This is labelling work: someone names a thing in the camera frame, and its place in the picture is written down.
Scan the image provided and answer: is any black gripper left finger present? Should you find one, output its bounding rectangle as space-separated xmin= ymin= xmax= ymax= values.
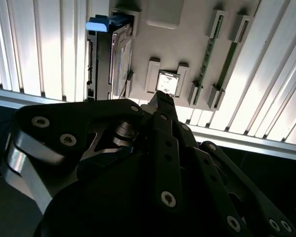
xmin=0 ymin=90 xmax=184 ymax=215

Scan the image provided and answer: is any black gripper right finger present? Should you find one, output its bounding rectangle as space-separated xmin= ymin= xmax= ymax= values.
xmin=163 ymin=92 xmax=296 ymax=237

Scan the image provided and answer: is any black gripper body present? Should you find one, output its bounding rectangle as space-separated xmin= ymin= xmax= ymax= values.
xmin=34 ymin=120 xmax=253 ymax=237

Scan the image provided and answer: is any hard disk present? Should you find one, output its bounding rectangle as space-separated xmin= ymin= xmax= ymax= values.
xmin=85 ymin=14 xmax=136 ymax=101

